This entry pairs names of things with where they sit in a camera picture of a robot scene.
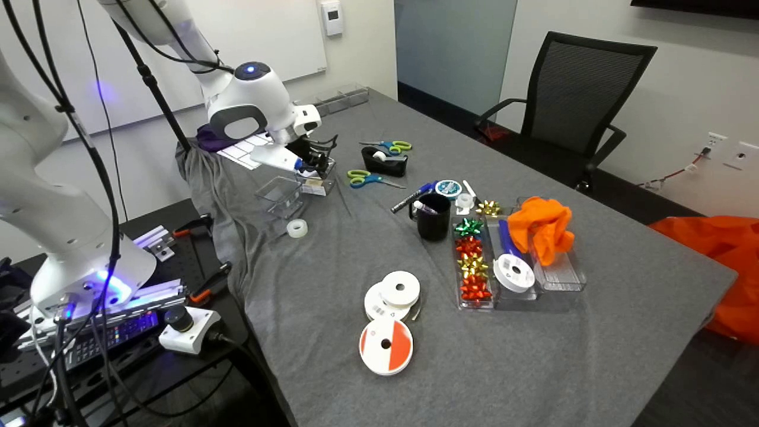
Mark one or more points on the black tape dispenser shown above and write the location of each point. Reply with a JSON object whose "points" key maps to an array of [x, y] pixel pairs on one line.
{"points": [[381, 163]]}

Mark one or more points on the small white tape roll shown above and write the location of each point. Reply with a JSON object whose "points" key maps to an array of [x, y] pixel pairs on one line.
{"points": [[297, 228]]}

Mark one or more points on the blue handled scissors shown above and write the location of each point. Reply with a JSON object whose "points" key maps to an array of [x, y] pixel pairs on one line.
{"points": [[358, 179]]}

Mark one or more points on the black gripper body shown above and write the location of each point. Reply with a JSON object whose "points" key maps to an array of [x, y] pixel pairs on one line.
{"points": [[311, 158]]}

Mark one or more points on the blue white tape roll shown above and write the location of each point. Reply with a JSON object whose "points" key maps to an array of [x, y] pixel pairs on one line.
{"points": [[449, 189]]}

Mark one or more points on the orange fabric bundle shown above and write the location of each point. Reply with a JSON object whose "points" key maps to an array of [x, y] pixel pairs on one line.
{"points": [[541, 228]]}

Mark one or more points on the red and white ribbon spool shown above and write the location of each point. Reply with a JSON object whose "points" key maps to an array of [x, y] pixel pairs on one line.
{"points": [[386, 348]]}

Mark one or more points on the loose gold gift bow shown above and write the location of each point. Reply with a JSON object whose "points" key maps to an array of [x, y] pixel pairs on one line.
{"points": [[490, 210]]}

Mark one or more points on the clear plastic organizer tray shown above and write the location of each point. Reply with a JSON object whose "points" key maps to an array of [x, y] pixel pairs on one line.
{"points": [[555, 286]]}

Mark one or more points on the green blue scissors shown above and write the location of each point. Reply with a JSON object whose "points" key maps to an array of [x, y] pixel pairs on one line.
{"points": [[390, 148]]}

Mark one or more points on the robot base with electronics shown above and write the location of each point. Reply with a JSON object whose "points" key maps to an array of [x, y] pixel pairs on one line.
{"points": [[90, 274]]}

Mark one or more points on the white ribbon spool in tray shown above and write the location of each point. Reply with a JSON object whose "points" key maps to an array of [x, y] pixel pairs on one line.
{"points": [[513, 274]]}

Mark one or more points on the green gift bow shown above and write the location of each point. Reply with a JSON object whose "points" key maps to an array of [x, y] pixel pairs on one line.
{"points": [[469, 227]]}

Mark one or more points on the clear square plastic container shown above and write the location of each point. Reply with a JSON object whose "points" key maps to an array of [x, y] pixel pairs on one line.
{"points": [[286, 197]]}

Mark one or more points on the wall mounted television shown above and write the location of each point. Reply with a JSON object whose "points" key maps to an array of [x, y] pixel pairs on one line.
{"points": [[718, 9]]}

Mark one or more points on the white ribbon spool lower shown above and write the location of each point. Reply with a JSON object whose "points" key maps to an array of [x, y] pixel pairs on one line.
{"points": [[376, 307]]}

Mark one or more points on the white ribbon spool upper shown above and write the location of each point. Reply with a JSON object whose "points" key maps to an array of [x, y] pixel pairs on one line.
{"points": [[399, 287]]}

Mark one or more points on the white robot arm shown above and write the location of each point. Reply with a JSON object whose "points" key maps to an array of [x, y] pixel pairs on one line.
{"points": [[250, 115]]}

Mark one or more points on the black office chair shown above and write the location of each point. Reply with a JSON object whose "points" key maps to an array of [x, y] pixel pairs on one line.
{"points": [[578, 86]]}

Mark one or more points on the black mug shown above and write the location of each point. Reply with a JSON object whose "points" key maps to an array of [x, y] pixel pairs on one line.
{"points": [[430, 214]]}

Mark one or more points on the silver blue marker left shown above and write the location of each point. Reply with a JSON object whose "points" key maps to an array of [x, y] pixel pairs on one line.
{"points": [[411, 197]]}

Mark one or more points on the purple cloth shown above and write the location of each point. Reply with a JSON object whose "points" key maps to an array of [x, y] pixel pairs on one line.
{"points": [[213, 139]]}

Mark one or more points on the white label sheets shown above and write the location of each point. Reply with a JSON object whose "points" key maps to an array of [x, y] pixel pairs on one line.
{"points": [[265, 151]]}

